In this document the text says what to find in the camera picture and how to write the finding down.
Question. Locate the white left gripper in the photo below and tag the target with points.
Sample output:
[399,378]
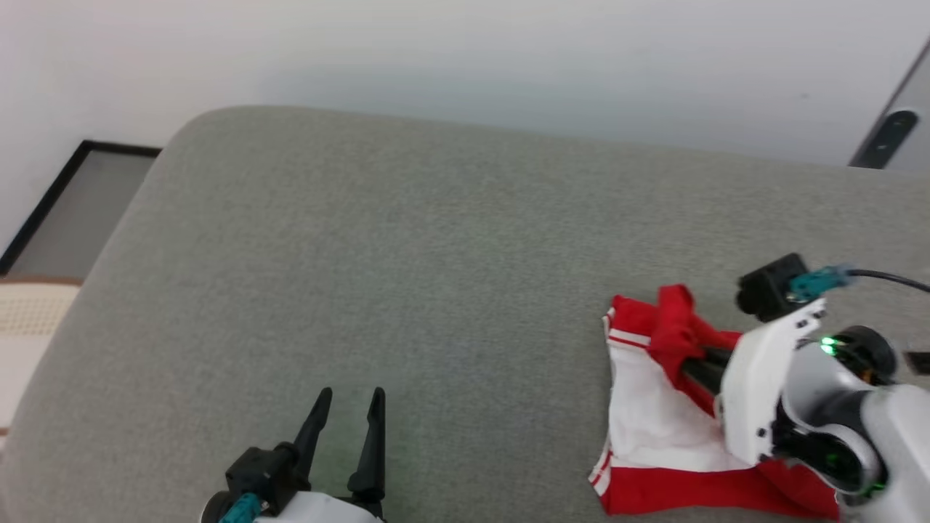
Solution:
[327,511]

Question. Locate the dark door edge strip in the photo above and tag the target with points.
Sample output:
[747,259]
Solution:
[901,94]

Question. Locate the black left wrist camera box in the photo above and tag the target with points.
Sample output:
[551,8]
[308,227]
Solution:
[258,472]

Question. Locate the black oval door fitting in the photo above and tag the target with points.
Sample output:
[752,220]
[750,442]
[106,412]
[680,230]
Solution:
[890,136]

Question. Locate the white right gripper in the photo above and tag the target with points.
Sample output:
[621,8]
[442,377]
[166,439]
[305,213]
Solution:
[752,392]

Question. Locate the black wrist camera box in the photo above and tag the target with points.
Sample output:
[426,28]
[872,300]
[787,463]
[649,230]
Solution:
[258,472]
[766,290]

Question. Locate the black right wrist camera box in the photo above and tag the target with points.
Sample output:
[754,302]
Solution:
[766,290]

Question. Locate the red and white shirt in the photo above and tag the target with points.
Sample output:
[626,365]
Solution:
[654,407]

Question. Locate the grey door panel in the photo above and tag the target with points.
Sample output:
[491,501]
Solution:
[921,138]

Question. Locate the black baseboard strip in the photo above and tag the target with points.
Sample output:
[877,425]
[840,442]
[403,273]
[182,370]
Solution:
[43,214]

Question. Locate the grey fabric sofa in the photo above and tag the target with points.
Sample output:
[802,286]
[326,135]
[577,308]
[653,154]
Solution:
[399,276]

